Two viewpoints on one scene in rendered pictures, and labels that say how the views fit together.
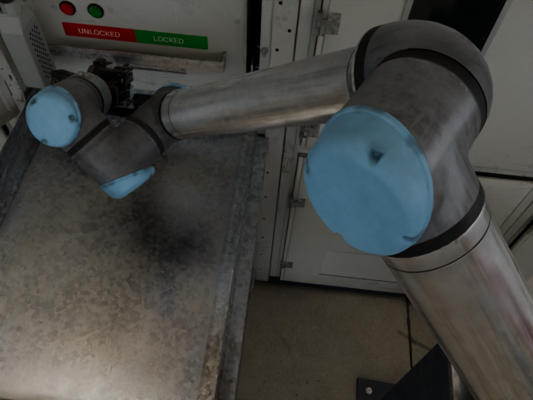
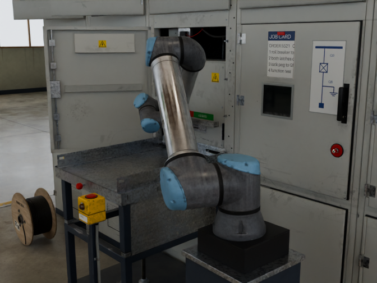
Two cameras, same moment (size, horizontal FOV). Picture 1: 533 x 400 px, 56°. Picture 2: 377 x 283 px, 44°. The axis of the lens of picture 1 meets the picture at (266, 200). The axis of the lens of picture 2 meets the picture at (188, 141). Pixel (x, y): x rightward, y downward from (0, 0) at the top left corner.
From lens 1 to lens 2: 186 cm
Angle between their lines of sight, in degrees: 56
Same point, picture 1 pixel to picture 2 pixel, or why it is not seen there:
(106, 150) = (147, 110)
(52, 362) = (94, 174)
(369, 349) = not seen: outside the picture
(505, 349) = (162, 89)
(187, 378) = not seen: hidden behind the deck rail
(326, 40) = (240, 108)
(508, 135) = (317, 166)
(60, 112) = (142, 96)
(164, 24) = (202, 109)
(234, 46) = (221, 119)
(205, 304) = not seen: hidden behind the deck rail
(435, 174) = (157, 42)
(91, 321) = (113, 173)
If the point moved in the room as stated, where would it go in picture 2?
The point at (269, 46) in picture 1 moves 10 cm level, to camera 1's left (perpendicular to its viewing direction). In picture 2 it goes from (227, 114) to (213, 112)
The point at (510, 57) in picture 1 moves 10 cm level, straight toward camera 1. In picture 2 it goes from (302, 115) to (281, 117)
